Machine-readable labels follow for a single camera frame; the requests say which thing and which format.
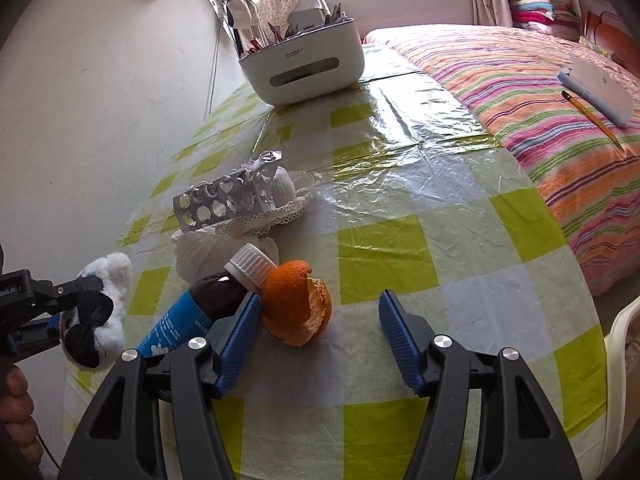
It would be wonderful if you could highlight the white lace doily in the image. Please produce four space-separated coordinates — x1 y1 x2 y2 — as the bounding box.
200 167 315 237

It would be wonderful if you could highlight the cream plastic bin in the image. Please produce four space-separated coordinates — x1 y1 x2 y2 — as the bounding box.
604 295 640 461

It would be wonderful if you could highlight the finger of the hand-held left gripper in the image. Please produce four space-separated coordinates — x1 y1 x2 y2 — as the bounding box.
7 314 64 360
27 276 104 318

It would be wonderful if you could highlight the bunch of coloured pencils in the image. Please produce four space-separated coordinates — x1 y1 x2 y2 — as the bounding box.
242 2 346 56

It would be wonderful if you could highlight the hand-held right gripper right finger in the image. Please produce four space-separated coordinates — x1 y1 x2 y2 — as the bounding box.
378 290 583 480

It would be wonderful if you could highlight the person's left hand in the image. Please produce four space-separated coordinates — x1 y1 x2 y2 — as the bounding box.
0 362 44 468

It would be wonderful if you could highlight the silver blister pack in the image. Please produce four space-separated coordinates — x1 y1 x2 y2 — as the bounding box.
172 150 283 233

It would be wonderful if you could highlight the floral pillow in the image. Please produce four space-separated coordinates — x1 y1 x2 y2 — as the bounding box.
577 35 617 59

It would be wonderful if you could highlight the beige bag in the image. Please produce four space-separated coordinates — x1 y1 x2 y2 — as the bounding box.
225 0 261 56

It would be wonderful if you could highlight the striped bed sheet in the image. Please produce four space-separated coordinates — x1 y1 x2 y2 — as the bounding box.
362 24 640 296

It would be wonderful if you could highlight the wooden bed headboard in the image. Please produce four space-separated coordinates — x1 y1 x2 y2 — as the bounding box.
577 0 640 73

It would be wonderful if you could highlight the brown bottle blue label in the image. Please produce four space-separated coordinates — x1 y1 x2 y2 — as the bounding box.
136 242 279 361

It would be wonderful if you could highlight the yellow pencil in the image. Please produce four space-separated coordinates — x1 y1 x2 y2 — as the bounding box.
561 90 626 151

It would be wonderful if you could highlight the grey pencil case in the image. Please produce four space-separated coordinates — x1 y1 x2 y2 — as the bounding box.
557 54 636 128

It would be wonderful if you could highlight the orange peel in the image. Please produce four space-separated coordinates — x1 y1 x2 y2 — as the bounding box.
261 260 333 348

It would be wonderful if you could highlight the white appliance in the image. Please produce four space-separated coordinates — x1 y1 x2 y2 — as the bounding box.
292 0 327 28

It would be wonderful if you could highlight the white plush toy black bow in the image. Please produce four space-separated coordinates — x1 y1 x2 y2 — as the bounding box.
60 252 133 368

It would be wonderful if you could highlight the white desk organizer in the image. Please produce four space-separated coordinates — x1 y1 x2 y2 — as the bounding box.
237 17 364 106

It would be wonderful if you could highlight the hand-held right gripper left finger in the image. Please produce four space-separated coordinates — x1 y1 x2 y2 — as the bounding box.
57 290 263 480

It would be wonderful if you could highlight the white tissue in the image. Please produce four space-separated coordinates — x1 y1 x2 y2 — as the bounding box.
171 227 280 286

